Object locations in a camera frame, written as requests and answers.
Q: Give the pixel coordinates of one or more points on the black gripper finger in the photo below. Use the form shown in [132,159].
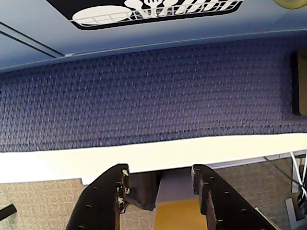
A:
[100,203]
[230,208]

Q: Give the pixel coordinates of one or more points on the yellow board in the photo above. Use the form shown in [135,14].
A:
[177,215]

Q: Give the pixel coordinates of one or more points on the grey table leg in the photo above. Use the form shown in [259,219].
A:
[177,187]

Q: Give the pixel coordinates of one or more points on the small black bar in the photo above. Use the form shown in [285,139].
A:
[8,210]

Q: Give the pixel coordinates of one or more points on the blue woven mat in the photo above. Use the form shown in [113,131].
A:
[144,95]

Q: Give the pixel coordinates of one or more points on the black and wood block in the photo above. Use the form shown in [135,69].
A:
[302,81]

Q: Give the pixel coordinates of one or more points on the black dish rack sticker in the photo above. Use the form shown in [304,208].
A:
[69,8]

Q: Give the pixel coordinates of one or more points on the yellowish round knob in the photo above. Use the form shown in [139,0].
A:
[287,3]

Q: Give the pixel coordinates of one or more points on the white metal bracket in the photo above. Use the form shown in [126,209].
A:
[293,215]

